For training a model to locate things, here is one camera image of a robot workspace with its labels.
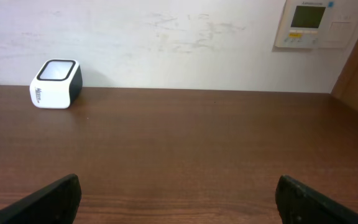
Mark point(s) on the white barcode scanner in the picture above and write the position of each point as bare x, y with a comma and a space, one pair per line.
57, 84

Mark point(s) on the wall control panel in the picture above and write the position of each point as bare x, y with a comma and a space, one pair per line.
317, 24

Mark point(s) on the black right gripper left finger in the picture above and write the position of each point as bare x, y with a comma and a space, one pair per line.
57, 202

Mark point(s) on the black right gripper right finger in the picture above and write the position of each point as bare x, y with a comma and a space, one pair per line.
299, 203

